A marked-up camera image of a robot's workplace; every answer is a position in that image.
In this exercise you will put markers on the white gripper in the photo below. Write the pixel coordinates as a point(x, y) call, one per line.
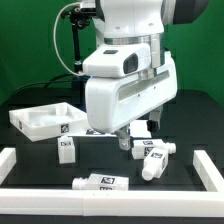
point(111, 104)

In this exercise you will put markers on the white square tabletop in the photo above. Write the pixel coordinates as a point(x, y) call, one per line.
point(48, 121)

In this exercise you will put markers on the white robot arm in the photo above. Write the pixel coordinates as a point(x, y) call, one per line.
point(127, 22)

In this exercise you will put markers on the white tag sheet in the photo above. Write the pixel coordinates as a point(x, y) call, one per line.
point(138, 129)

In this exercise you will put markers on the white U-shaped fence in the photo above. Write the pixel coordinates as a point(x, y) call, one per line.
point(206, 203)

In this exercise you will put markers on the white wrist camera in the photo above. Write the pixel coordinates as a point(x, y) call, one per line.
point(117, 61)

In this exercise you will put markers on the black camera stand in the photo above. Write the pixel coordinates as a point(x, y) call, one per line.
point(79, 14)

